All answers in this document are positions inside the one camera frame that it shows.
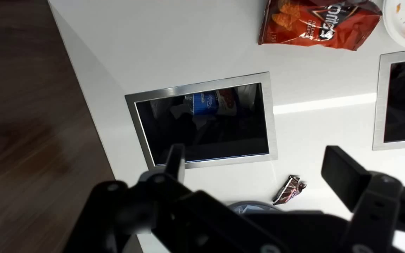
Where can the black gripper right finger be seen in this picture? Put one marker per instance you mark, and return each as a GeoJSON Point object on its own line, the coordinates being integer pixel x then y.
{"type": "Point", "coordinates": [376, 206]}

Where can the white paper plate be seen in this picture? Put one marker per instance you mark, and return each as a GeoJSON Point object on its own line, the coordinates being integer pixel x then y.
{"type": "Point", "coordinates": [401, 29]}

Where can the small dark candy wrapper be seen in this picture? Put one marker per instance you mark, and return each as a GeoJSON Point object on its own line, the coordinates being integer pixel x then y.
{"type": "Point", "coordinates": [288, 190]}

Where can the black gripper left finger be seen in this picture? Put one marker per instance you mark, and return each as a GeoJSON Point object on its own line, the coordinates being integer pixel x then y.
{"type": "Point", "coordinates": [165, 220]}

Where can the orange chip packet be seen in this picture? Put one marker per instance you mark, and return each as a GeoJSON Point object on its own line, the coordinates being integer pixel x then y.
{"type": "Point", "coordinates": [315, 23]}

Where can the small orange chip crumb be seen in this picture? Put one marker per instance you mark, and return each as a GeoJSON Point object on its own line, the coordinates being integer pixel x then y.
{"type": "Point", "coordinates": [398, 8]}

